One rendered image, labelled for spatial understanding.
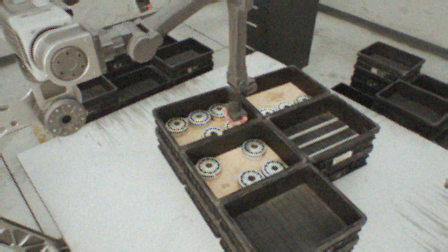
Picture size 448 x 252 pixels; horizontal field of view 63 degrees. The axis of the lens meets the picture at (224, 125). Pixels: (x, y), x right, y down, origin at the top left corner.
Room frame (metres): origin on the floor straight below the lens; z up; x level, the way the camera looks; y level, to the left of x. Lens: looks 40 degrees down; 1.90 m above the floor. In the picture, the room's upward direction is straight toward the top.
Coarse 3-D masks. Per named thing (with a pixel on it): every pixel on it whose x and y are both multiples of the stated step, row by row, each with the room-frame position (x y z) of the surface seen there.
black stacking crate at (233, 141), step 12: (240, 132) 1.15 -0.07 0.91; (252, 132) 1.18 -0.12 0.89; (264, 132) 1.19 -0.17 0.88; (204, 144) 1.07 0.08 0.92; (216, 144) 1.10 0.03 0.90; (228, 144) 1.12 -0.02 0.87; (240, 144) 1.15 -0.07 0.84; (276, 144) 1.12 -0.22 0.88; (192, 156) 1.04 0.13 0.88; (204, 156) 1.07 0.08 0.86; (216, 156) 1.09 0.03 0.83; (288, 156) 1.05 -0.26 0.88; (192, 180) 0.95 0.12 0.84; (204, 192) 0.87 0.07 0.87; (216, 216) 0.79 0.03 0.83
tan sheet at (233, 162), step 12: (228, 156) 1.09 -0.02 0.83; (240, 156) 1.10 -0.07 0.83; (276, 156) 1.10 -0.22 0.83; (228, 168) 1.02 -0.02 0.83; (240, 168) 1.03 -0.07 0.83; (252, 168) 1.03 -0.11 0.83; (216, 180) 0.96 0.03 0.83; (228, 180) 0.96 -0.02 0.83; (216, 192) 0.90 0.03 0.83; (228, 192) 0.90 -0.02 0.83
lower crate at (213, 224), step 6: (186, 180) 0.98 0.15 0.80; (186, 186) 1.02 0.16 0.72; (192, 186) 0.94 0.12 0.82; (192, 192) 0.95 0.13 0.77; (192, 198) 0.96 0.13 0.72; (198, 198) 0.89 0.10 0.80; (198, 204) 0.92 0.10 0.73; (204, 204) 0.85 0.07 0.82; (198, 210) 0.90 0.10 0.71; (204, 210) 0.87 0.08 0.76; (204, 216) 0.87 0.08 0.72; (210, 216) 0.81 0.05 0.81; (210, 222) 0.84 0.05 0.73; (216, 222) 0.78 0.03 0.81; (210, 228) 0.82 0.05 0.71; (216, 228) 0.79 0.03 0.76; (216, 234) 0.79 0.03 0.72
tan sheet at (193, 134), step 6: (228, 120) 1.34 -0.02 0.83; (210, 126) 1.29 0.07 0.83; (216, 126) 1.29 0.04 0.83; (222, 126) 1.29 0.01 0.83; (192, 132) 1.25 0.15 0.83; (198, 132) 1.25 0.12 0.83; (180, 138) 1.21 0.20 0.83; (186, 138) 1.21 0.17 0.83; (192, 138) 1.21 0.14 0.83; (198, 138) 1.21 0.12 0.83; (180, 144) 1.17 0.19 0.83
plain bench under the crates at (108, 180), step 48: (192, 96) 1.72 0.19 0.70; (48, 144) 1.30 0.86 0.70; (96, 144) 1.30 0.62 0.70; (144, 144) 1.31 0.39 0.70; (384, 144) 1.32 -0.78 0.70; (432, 144) 1.32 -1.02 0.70; (48, 192) 1.00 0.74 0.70; (96, 192) 1.00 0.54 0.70; (144, 192) 1.01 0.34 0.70; (384, 192) 1.02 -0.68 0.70; (432, 192) 1.02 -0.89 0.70; (96, 240) 0.77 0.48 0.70; (144, 240) 0.77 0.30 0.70; (192, 240) 0.78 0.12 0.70; (384, 240) 0.78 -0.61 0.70; (432, 240) 0.79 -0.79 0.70
